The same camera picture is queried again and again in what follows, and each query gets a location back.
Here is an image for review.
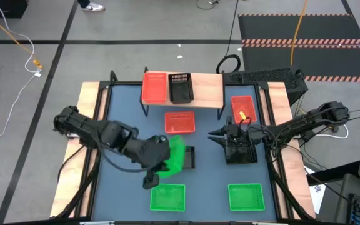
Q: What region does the orange floor cable with plug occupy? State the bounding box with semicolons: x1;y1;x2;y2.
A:
0;5;44;70

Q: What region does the black cable with plug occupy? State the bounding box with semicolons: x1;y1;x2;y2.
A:
196;0;221;10

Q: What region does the person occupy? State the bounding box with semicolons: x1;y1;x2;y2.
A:
76;0;106;13

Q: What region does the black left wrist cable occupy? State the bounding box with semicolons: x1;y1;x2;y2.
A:
100;146;149;174

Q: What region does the thick black looped cable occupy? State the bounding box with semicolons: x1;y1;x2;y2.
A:
216;0;242;74

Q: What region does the wooden shelf with black legs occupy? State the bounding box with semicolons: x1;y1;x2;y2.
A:
139;67;226;121

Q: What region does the red plastic basket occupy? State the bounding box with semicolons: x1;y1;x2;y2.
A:
164;111;196;134
231;95;258;124
141;71;169;104

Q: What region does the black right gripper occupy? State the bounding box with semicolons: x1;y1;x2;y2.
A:
207;115;264;148

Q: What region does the black mat with striped edges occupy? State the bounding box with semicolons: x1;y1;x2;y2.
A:
237;12;360;84

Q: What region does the white paper sheet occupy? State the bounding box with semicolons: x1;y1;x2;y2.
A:
304;165;327;215

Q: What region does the green plastic basket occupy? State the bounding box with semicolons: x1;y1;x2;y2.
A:
157;134;186;179
227;182;266;212
149;182;187;213

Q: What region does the orange cable across mat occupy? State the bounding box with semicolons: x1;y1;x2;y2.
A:
289;0;309;66

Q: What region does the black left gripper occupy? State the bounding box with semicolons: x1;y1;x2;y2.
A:
131;134;172;178

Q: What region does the black box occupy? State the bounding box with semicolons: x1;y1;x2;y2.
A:
0;0;29;19

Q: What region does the dark grey side desk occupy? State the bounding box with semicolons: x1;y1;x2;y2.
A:
333;173;360;225

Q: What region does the black plastic basket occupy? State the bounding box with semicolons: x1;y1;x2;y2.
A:
168;72;195;105
223;140;258;165
182;146;196;169

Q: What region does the black perforated computer tower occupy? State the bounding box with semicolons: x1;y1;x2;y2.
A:
222;64;309;106

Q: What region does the wooden table side board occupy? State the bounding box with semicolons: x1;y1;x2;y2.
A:
50;81;109;218
267;81;317;219

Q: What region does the long white floor cable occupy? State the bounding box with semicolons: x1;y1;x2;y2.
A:
0;0;43;150

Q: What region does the black aluminium table frame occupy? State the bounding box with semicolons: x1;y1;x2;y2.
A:
50;70;317;225

